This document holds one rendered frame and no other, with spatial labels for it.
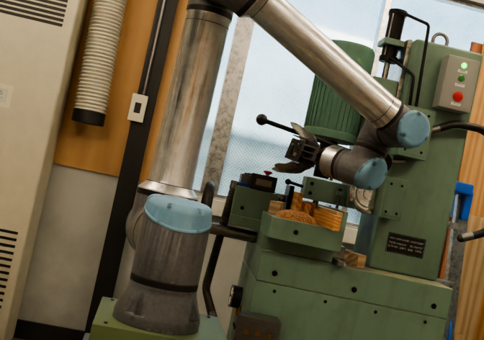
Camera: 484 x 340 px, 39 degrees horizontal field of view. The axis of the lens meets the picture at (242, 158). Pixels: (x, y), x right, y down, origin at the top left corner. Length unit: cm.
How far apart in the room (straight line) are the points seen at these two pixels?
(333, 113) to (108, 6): 151
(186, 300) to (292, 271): 57
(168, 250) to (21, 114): 182
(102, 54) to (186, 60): 164
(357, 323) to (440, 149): 59
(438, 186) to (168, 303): 104
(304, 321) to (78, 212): 170
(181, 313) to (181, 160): 38
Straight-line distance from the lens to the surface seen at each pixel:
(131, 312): 147
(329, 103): 213
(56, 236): 345
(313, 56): 161
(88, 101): 323
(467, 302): 349
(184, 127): 163
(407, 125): 168
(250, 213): 212
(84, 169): 341
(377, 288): 204
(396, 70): 226
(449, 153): 220
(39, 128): 315
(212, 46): 166
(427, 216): 218
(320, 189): 216
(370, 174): 178
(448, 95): 214
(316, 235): 192
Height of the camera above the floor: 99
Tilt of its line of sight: 2 degrees up
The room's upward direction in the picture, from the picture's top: 12 degrees clockwise
